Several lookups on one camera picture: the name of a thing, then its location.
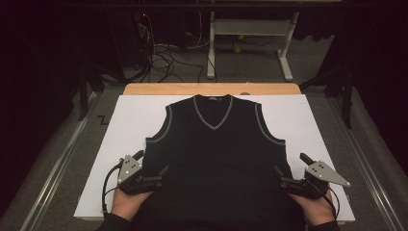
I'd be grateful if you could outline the white paper work mat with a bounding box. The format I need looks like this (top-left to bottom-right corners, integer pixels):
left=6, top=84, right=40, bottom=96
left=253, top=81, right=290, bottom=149
left=73, top=93, right=356, bottom=222

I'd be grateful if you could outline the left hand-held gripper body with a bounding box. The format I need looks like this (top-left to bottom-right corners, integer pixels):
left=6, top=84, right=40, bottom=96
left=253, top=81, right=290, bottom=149
left=116, top=154, right=164, bottom=196

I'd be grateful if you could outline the white desk frame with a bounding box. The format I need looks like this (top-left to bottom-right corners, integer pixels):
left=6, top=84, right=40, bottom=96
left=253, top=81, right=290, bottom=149
left=206, top=11, right=301, bottom=82

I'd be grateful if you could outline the black stand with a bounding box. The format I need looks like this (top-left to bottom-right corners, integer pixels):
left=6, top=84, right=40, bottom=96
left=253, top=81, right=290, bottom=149
left=299, top=60, right=358, bottom=130
left=76, top=60, right=106, bottom=122

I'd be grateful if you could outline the aluminium rail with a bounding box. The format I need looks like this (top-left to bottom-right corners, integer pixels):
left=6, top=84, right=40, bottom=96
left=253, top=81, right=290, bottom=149
left=326, top=95, right=406, bottom=231
left=18, top=90, right=101, bottom=231

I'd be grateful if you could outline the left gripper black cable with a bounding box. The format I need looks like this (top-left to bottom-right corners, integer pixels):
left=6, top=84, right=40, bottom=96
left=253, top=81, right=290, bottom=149
left=101, top=159, right=125, bottom=217

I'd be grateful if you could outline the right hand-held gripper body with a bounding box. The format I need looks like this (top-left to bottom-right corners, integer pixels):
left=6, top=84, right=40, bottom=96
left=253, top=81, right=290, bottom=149
left=280, top=161, right=351, bottom=200

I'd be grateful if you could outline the black computer tower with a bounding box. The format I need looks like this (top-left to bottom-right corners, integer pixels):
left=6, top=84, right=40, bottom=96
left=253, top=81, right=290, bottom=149
left=108, top=12, right=152, bottom=71

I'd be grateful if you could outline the tangle of black cables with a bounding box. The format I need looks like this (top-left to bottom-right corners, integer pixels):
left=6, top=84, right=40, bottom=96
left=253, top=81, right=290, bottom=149
left=137, top=12, right=207, bottom=84

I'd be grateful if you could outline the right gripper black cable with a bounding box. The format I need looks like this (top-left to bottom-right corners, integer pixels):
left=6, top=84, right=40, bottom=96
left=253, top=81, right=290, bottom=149
left=304, top=179, right=342, bottom=219

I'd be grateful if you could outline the wooden table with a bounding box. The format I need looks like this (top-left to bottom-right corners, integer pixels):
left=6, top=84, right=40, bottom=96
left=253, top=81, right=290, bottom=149
left=122, top=82, right=302, bottom=96

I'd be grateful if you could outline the person's left hand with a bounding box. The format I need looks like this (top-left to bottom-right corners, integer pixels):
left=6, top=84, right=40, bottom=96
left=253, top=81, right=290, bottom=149
left=111, top=187, right=154, bottom=222

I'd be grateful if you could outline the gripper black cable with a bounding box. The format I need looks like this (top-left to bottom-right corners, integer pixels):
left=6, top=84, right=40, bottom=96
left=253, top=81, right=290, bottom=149
left=101, top=159, right=125, bottom=217
left=304, top=179, right=342, bottom=219

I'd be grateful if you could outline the person's right hand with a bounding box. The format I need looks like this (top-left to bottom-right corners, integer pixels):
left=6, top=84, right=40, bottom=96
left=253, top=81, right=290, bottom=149
left=288, top=190, right=337, bottom=227

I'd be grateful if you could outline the black knit vest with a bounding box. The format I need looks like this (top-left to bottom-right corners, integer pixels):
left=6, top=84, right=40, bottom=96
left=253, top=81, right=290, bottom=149
left=132, top=93, right=306, bottom=231

